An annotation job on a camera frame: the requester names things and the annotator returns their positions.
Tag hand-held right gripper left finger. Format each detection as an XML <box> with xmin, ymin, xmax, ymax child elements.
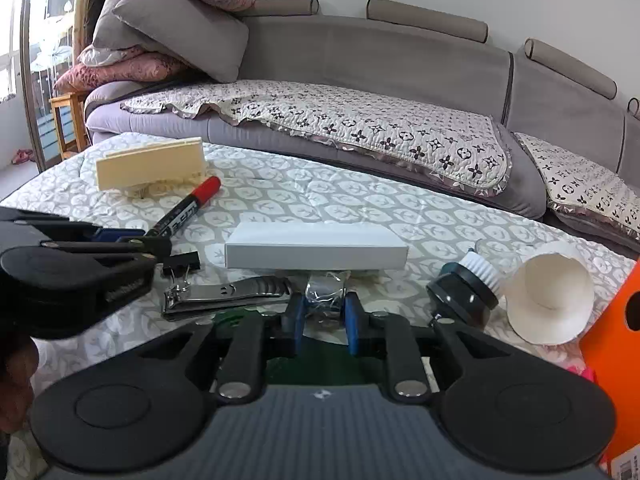
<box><xmin>132</xmin><ymin>292</ymin><xmax>307</xmax><ymax>405</ymax></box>

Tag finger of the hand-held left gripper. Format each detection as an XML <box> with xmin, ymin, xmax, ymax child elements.
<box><xmin>42</xmin><ymin>236</ymin><xmax>174</xmax><ymax>262</ymax></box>
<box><xmin>0</xmin><ymin>207</ymin><xmax>147</xmax><ymax>249</ymax></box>

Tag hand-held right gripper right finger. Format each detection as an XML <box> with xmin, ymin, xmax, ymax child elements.
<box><xmin>342</xmin><ymin>292</ymin><xmax>516</xmax><ymax>405</ymax></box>

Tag small clear bag of staples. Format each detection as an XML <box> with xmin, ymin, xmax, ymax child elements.
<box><xmin>306</xmin><ymin>270</ymin><xmax>351</xmax><ymax>317</ymax></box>

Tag black marker with red cap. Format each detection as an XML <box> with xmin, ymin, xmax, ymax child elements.
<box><xmin>145</xmin><ymin>176</ymin><xmax>222</xmax><ymax>238</ymax></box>

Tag desktop with leaf-patterned cloth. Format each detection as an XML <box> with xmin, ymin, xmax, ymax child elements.
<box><xmin>0</xmin><ymin>132</ymin><xmax>640</xmax><ymax>480</ymax></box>

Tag person's left hand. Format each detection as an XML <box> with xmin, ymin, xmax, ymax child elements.
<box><xmin>0</xmin><ymin>332</ymin><xmax>41</xmax><ymax>433</ymax></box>

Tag dark green card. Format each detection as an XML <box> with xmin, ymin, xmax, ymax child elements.
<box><xmin>210</xmin><ymin>309</ymin><xmax>426</xmax><ymax>391</ymax></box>

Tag black binder clip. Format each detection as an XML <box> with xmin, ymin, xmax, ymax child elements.
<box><xmin>161</xmin><ymin>251</ymin><xmax>202</xmax><ymax>286</ymax></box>

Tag white rectangular box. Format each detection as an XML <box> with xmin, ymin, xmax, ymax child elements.
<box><xmin>224</xmin><ymin>221</ymin><xmax>409</xmax><ymax>271</ymax></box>

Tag silver nail clipper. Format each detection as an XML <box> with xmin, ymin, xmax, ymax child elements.
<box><xmin>161</xmin><ymin>275</ymin><xmax>293</xmax><ymax>322</ymax></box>

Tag cream wooden block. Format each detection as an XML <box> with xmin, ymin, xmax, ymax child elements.
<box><xmin>95</xmin><ymin>136</ymin><xmax>207</xmax><ymax>196</ymax></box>

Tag black brush head white bristles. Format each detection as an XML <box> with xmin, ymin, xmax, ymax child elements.
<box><xmin>426</xmin><ymin>251</ymin><xmax>500</xmax><ymax>332</ymax></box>

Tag wooden stool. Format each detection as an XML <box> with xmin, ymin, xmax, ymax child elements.
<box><xmin>50</xmin><ymin>91</ymin><xmax>91</xmax><ymax>163</ymax></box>

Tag white pillow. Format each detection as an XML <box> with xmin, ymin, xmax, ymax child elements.
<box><xmin>79</xmin><ymin>45</ymin><xmax>146</xmax><ymax>66</ymax></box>

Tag white paper cup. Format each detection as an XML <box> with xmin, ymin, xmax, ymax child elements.
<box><xmin>502</xmin><ymin>252</ymin><xmax>596</xmax><ymax>346</ymax></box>

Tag patterned quilted sofa cover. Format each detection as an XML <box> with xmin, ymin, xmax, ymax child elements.
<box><xmin>512</xmin><ymin>131</ymin><xmax>640</xmax><ymax>241</ymax></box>
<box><xmin>120</xmin><ymin>80</ymin><xmax>513</xmax><ymax>196</ymax></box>

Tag glass balcony door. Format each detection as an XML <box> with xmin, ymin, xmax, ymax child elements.
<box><xmin>0</xmin><ymin>0</ymin><xmax>81</xmax><ymax>171</ymax></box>

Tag large grey cushion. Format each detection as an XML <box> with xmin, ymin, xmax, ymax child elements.
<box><xmin>112</xmin><ymin>0</ymin><xmax>250</xmax><ymax>83</ymax></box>

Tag clear bag of orange pieces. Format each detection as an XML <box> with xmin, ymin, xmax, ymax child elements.
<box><xmin>545</xmin><ymin>345</ymin><xmax>598</xmax><ymax>386</ymax></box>

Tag orange cardboard box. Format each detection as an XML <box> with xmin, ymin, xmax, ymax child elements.
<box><xmin>579</xmin><ymin>255</ymin><xmax>640</xmax><ymax>480</ymax></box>

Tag grey fabric sofa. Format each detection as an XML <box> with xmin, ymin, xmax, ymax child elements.
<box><xmin>84</xmin><ymin>0</ymin><xmax>640</xmax><ymax>261</ymax></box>

